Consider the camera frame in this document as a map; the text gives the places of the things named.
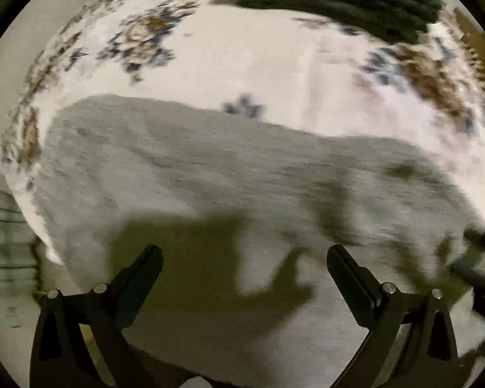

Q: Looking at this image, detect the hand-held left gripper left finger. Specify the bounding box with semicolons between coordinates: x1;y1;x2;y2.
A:
29;244;164;388

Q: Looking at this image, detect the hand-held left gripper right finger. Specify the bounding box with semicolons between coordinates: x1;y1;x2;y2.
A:
327;244;469;388

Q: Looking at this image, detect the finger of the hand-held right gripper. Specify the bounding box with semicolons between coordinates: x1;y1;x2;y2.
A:
448;228;485;292

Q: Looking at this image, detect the grey towel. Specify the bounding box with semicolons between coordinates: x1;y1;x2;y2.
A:
34;94;485;388

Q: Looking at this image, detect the striped grey cloth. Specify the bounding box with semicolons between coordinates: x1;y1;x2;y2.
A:
0;186;41;292

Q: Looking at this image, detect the white floral bed sheet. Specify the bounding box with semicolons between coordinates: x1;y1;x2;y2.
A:
0;0;485;265

